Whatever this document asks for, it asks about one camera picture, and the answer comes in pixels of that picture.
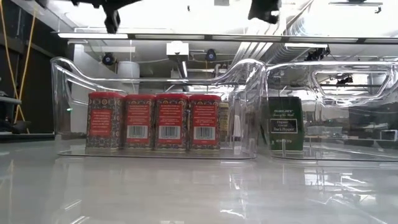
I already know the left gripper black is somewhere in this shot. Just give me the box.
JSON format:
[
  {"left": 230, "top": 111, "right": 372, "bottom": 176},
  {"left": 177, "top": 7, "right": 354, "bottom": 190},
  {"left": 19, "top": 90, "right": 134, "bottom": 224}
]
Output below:
[{"left": 71, "top": 0, "right": 141, "bottom": 35}]

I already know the red lid spice tin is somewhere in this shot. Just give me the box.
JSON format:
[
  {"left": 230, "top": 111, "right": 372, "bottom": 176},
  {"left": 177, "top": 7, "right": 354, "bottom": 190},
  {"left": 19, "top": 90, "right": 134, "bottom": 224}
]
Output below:
[
  {"left": 123, "top": 94, "right": 156, "bottom": 150},
  {"left": 85, "top": 91, "right": 125, "bottom": 149},
  {"left": 154, "top": 92, "right": 190, "bottom": 152},
  {"left": 188, "top": 94, "right": 222, "bottom": 152}
]

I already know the grey block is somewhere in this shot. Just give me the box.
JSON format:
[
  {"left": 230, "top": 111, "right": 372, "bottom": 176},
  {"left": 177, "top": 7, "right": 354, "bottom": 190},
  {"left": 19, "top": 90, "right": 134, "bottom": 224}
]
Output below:
[{"left": 267, "top": 96, "right": 305, "bottom": 154}]

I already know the yellow lid spice jar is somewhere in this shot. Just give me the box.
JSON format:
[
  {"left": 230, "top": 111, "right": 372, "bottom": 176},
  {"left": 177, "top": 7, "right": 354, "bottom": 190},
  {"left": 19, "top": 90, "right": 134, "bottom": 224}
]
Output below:
[{"left": 219, "top": 101, "right": 230, "bottom": 142}]

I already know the white cylindrical tank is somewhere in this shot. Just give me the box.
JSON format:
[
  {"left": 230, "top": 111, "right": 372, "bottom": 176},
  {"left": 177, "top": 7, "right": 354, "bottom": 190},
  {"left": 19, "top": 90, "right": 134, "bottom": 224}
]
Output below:
[{"left": 117, "top": 61, "right": 141, "bottom": 94}]

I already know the long overhead light bar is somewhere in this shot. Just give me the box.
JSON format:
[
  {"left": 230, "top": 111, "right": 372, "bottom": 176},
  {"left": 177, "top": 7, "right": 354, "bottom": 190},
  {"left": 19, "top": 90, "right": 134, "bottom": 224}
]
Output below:
[{"left": 57, "top": 30, "right": 398, "bottom": 44}]

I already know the white box ceiling fixture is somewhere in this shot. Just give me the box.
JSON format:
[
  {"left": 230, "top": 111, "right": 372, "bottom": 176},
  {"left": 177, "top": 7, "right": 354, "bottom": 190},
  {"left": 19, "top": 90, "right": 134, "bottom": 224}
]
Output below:
[{"left": 166, "top": 41, "right": 190, "bottom": 57}]

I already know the grey hanging ceiling fixture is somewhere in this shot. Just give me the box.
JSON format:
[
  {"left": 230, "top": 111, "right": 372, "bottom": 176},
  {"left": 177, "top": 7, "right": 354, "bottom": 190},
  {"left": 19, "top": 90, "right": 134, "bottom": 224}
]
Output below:
[{"left": 328, "top": 1, "right": 384, "bottom": 14}]

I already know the grey desk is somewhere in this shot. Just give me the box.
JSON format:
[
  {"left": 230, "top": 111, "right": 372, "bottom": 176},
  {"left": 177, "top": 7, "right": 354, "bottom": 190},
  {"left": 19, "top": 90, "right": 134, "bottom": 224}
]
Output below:
[{"left": 0, "top": 90, "right": 22, "bottom": 105}]

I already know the black lit computer case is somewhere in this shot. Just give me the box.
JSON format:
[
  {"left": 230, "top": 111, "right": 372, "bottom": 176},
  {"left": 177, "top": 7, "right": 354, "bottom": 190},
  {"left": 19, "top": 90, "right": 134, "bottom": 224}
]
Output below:
[{"left": 348, "top": 104, "right": 398, "bottom": 141}]

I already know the glossy white table sheet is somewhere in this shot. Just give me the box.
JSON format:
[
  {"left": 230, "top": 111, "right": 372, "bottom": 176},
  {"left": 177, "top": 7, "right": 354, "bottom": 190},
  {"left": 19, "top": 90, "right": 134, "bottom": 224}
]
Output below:
[{"left": 0, "top": 139, "right": 398, "bottom": 224}]

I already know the yellow cable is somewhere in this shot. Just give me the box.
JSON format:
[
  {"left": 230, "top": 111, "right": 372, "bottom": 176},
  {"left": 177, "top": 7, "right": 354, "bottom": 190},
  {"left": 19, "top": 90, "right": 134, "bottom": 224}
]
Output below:
[{"left": 0, "top": 0, "right": 38, "bottom": 134}]

